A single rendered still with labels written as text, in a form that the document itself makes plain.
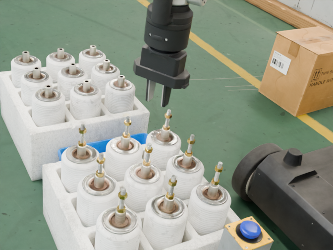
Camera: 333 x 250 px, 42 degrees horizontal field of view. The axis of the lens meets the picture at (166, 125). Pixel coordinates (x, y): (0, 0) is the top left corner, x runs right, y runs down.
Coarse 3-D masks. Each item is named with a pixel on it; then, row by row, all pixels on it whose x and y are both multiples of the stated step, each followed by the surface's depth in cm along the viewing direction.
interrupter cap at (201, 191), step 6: (198, 186) 103; (204, 186) 103; (198, 192) 101; (204, 192) 101; (222, 192) 102; (204, 198) 99; (210, 198) 100; (216, 198) 100; (222, 198) 100; (210, 204) 98; (216, 204) 98
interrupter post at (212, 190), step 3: (210, 183) 100; (210, 186) 100; (213, 186) 99; (216, 186) 99; (210, 189) 100; (213, 189) 99; (216, 189) 99; (210, 192) 100; (213, 192) 100; (216, 192) 100; (210, 195) 100; (213, 195) 100; (216, 195) 101
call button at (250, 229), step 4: (248, 220) 85; (244, 224) 84; (248, 224) 84; (252, 224) 84; (256, 224) 84; (240, 228) 83; (244, 228) 83; (248, 228) 83; (252, 228) 83; (256, 228) 83; (260, 228) 84; (244, 232) 82; (248, 232) 82; (252, 232) 82; (256, 232) 82; (260, 232) 83; (244, 236) 83; (248, 236) 82; (252, 236) 82; (256, 236) 82
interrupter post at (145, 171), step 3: (144, 165) 102; (150, 165) 102; (141, 168) 103; (144, 168) 102; (147, 168) 102; (150, 168) 103; (141, 171) 103; (144, 171) 102; (147, 171) 102; (141, 174) 103; (144, 174) 103; (147, 174) 103
